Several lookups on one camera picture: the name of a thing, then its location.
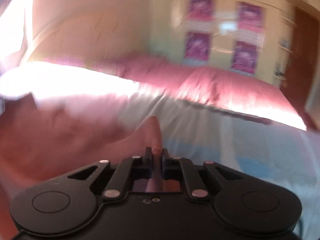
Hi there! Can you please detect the purple wall poster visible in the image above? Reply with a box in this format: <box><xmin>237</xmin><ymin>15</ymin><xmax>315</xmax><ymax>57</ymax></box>
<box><xmin>184</xmin><ymin>32</ymin><xmax>211</xmax><ymax>60</ymax></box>
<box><xmin>186</xmin><ymin>0</ymin><xmax>214</xmax><ymax>22</ymax></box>
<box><xmin>237</xmin><ymin>2</ymin><xmax>265</xmax><ymax>31</ymax></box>
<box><xmin>231</xmin><ymin>41</ymin><xmax>258</xmax><ymax>73</ymax></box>

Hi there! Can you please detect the metal door handle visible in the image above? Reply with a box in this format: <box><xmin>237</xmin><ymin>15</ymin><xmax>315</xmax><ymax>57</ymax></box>
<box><xmin>274</xmin><ymin>69</ymin><xmax>288</xmax><ymax>81</ymax></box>

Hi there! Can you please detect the pink pillow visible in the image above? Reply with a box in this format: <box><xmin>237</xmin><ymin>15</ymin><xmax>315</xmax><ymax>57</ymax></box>
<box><xmin>110</xmin><ymin>54</ymin><xmax>201</xmax><ymax>98</ymax></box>
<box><xmin>175</xmin><ymin>67</ymin><xmax>308</xmax><ymax>131</ymax></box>

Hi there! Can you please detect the cream wardrobe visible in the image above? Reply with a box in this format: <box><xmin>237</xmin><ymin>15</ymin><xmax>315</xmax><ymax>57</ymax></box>
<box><xmin>147</xmin><ymin>0</ymin><xmax>298</xmax><ymax>88</ymax></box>

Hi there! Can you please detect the brown wooden door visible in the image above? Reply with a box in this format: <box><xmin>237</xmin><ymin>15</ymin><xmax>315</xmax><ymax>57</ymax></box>
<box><xmin>290</xmin><ymin>6</ymin><xmax>320</xmax><ymax>121</ymax></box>

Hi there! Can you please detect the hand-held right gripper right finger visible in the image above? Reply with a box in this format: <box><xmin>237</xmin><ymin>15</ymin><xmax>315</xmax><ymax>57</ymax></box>
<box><xmin>162</xmin><ymin>147</ymin><xmax>258</xmax><ymax>200</ymax></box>

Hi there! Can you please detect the pink sweater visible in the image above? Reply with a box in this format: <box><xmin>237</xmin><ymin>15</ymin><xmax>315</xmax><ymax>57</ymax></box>
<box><xmin>0</xmin><ymin>92</ymin><xmax>181</xmax><ymax>240</ymax></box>

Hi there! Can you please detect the cream arched headboard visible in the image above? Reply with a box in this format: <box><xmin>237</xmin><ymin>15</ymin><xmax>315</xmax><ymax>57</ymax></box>
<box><xmin>21</xmin><ymin>12</ymin><xmax>151</xmax><ymax>64</ymax></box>

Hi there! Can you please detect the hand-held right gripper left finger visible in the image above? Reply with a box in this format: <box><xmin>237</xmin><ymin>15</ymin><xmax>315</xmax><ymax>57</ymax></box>
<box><xmin>50</xmin><ymin>147</ymin><xmax>153</xmax><ymax>199</ymax></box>

